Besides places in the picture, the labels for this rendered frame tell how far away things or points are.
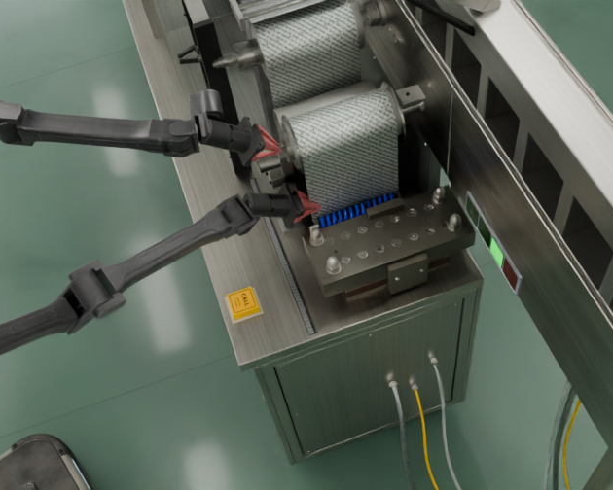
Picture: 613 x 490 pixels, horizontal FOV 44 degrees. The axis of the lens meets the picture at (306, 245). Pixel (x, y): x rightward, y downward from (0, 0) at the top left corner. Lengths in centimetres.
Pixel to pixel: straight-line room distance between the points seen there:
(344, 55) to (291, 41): 15
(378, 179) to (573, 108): 72
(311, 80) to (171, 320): 143
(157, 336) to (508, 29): 203
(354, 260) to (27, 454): 139
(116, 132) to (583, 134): 95
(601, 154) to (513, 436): 166
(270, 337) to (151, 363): 115
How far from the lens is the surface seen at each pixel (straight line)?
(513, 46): 143
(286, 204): 185
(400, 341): 212
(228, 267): 206
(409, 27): 183
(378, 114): 180
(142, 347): 307
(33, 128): 176
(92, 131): 172
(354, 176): 188
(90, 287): 162
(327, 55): 192
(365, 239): 190
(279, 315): 196
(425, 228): 192
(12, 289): 343
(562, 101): 134
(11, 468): 278
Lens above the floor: 260
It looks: 55 degrees down
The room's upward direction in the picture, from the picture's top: 11 degrees counter-clockwise
